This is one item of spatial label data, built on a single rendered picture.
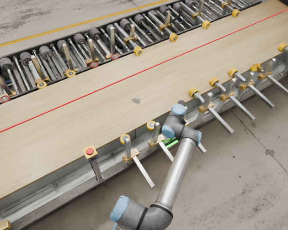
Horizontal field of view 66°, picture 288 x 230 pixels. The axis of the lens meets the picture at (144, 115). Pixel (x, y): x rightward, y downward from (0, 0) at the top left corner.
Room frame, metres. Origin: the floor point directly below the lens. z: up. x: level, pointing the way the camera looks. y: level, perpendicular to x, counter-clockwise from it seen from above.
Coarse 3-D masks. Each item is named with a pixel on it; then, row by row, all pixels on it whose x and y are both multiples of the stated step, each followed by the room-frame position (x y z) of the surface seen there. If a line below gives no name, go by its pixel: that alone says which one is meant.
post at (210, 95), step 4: (208, 96) 1.11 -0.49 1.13; (212, 96) 1.12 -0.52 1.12; (204, 100) 1.13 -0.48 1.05; (208, 100) 1.10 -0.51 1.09; (204, 104) 1.12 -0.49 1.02; (208, 104) 1.12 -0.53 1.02; (204, 108) 1.10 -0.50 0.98; (204, 112) 1.12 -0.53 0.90; (200, 116) 1.10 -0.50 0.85; (196, 120) 1.12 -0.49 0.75; (200, 120) 1.12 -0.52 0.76
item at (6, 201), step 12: (228, 84) 1.64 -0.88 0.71; (204, 96) 1.44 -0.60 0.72; (156, 120) 1.09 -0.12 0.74; (132, 132) 0.94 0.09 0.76; (144, 132) 1.02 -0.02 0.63; (108, 144) 0.80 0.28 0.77; (120, 144) 0.86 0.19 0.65; (72, 168) 0.60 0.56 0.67; (48, 180) 0.48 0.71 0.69; (24, 192) 0.38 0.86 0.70; (0, 204) 0.28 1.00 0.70
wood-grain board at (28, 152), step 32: (192, 32) 2.22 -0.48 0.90; (224, 32) 2.26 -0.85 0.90; (256, 32) 2.31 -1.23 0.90; (128, 64) 1.62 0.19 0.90; (160, 64) 1.66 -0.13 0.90; (192, 64) 1.70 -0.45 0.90; (224, 64) 1.73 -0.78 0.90; (32, 96) 1.14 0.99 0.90; (64, 96) 1.17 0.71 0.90; (96, 96) 1.19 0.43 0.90; (128, 96) 1.22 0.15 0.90; (160, 96) 1.25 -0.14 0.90; (0, 128) 0.80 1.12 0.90; (32, 128) 0.82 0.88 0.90; (64, 128) 0.85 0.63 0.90; (96, 128) 0.87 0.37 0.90; (128, 128) 0.89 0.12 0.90; (0, 160) 0.54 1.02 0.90; (32, 160) 0.56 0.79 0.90; (64, 160) 0.58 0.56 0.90; (0, 192) 0.32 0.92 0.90
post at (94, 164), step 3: (90, 162) 0.52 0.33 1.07; (93, 162) 0.51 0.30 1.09; (96, 162) 0.52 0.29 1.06; (93, 165) 0.51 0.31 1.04; (96, 165) 0.52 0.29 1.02; (93, 168) 0.52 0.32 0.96; (96, 168) 0.52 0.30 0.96; (99, 168) 0.53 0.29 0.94; (96, 171) 0.51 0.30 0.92; (99, 171) 0.52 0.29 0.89; (96, 174) 0.51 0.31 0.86; (99, 174) 0.52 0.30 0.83; (96, 177) 0.52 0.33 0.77; (99, 177) 0.51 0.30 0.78; (102, 177) 0.53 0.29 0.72; (99, 180) 0.51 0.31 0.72
